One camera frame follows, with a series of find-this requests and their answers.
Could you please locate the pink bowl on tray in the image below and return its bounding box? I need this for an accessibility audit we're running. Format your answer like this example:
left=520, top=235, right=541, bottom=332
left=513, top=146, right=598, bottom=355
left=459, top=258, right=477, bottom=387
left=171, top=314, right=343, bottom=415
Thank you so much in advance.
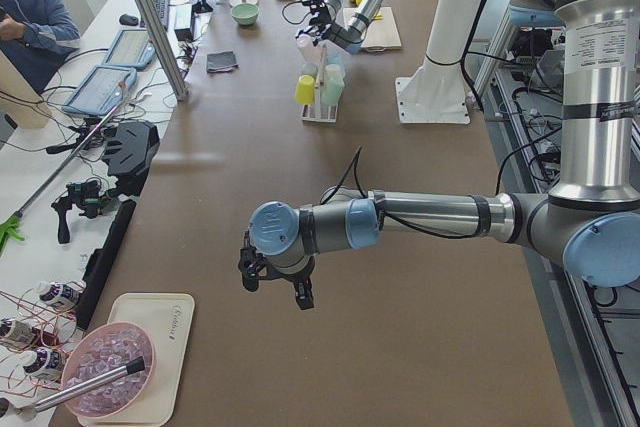
left=61, top=322, right=155, bottom=419

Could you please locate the blue teach pendant upper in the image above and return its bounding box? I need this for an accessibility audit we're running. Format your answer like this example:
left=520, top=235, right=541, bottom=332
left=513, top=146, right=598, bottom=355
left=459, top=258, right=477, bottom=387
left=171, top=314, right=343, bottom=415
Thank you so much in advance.
left=104, top=29, right=155, bottom=70

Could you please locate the wooden cutting board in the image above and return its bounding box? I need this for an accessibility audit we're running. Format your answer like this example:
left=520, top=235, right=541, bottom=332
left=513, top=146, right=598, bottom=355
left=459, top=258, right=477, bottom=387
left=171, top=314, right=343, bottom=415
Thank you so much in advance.
left=361, top=7, right=402, bottom=51

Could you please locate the green grabber tool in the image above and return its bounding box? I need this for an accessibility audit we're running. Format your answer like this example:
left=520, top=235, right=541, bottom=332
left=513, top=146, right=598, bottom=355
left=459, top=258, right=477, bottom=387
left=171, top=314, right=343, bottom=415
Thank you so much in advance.
left=0, top=96, right=131, bottom=254

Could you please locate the drink bottle in rack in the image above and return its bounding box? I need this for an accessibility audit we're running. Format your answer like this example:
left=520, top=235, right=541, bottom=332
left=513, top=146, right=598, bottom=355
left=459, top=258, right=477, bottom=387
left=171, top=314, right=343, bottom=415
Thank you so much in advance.
left=36, top=281, right=81, bottom=311

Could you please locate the black keyboard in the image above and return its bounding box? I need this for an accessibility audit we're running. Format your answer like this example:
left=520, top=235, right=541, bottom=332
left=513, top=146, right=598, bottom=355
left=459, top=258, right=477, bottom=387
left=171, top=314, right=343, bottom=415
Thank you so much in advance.
left=152, top=0, right=170, bottom=30

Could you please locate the blue teach pendant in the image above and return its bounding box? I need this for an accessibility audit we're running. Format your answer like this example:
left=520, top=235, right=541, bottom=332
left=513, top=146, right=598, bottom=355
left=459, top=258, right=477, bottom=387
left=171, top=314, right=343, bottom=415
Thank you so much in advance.
left=61, top=65, right=137, bottom=116
left=104, top=29, right=155, bottom=70

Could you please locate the black computer mouse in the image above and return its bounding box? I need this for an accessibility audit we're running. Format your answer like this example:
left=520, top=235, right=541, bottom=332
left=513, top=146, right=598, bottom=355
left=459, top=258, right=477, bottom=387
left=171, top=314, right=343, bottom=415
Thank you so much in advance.
left=119, top=14, right=139, bottom=27

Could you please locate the white wire cup holder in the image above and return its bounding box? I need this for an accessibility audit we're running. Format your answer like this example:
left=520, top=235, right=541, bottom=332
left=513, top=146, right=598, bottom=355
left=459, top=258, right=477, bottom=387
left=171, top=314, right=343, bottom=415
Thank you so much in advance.
left=301, top=44, right=339, bottom=123

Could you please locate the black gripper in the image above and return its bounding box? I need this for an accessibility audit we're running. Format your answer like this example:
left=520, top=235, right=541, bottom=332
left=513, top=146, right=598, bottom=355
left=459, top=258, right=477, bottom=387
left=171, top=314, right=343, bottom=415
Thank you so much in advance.
left=238, top=230, right=315, bottom=310
left=299, top=0, right=333, bottom=42

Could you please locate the mint green bowl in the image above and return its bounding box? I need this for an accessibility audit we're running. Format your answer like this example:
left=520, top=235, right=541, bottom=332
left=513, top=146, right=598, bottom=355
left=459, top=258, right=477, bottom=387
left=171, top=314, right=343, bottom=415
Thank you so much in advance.
left=231, top=3, right=259, bottom=27

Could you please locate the white cup on holder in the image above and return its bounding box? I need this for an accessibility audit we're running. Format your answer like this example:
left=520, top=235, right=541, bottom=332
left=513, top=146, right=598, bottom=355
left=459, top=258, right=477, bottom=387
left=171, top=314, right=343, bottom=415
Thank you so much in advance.
left=325, top=64, right=344, bottom=80

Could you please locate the light blue cup on holder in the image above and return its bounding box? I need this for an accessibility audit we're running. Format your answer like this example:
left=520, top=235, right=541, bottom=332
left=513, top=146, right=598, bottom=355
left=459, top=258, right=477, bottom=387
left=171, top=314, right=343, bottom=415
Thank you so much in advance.
left=326, top=53, right=346, bottom=78

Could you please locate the grey cup on holder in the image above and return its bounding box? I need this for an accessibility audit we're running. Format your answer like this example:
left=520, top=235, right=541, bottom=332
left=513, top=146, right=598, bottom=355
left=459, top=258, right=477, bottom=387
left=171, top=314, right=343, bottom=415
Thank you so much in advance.
left=301, top=62, right=318, bottom=78

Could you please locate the beige tray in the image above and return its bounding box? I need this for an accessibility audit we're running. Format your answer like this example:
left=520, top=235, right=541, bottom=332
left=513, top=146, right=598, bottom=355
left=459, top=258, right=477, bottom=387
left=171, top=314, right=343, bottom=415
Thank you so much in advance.
left=79, top=293, right=195, bottom=426

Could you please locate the yellow cup on holder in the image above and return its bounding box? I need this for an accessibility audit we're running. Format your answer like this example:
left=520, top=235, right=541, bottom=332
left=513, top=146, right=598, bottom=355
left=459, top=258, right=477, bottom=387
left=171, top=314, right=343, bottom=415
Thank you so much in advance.
left=294, top=74, right=315, bottom=105

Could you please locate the person in blue hoodie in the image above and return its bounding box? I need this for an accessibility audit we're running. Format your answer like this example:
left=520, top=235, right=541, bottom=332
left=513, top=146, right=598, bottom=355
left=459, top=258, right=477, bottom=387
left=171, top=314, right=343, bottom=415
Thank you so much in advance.
left=1, top=0, right=81, bottom=94

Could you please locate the teal green plastic cup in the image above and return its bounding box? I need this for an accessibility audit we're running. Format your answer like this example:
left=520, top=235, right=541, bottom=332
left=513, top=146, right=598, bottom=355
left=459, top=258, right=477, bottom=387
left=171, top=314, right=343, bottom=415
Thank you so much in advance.
left=321, top=75, right=345, bottom=106

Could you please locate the pink plastic cup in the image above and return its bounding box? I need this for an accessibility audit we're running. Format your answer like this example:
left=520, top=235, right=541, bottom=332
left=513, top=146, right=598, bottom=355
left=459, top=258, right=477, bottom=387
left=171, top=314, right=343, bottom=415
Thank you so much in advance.
left=296, top=34, right=325, bottom=67

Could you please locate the grey folded cloth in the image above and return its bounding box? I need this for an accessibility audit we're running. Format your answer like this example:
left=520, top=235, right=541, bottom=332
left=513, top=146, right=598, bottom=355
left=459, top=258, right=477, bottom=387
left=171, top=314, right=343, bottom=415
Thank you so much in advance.
left=206, top=51, right=238, bottom=73

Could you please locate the aluminium frame post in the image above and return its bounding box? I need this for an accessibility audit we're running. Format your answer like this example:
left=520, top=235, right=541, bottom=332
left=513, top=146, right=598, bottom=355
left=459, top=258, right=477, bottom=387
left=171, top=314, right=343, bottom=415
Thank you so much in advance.
left=134, top=0, right=188, bottom=102

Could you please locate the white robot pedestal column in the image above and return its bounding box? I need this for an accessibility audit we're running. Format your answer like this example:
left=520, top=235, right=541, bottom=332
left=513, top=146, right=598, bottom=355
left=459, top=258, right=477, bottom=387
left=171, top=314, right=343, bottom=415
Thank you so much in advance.
left=396, top=0, right=482, bottom=124

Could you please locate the blue teach pendant lower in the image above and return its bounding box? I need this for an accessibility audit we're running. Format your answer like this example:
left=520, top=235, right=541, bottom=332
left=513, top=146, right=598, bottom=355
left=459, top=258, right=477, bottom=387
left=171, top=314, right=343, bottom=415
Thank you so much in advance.
left=61, top=65, right=137, bottom=116

